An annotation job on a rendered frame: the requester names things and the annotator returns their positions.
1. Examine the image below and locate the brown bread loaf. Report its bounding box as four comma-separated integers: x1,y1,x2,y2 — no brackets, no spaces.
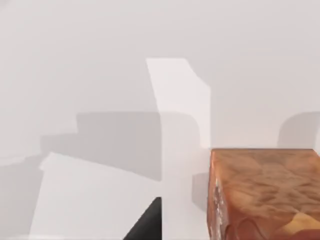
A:
206,148,320,240

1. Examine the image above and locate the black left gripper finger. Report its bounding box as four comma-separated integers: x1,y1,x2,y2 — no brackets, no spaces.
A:
122,196,163,240

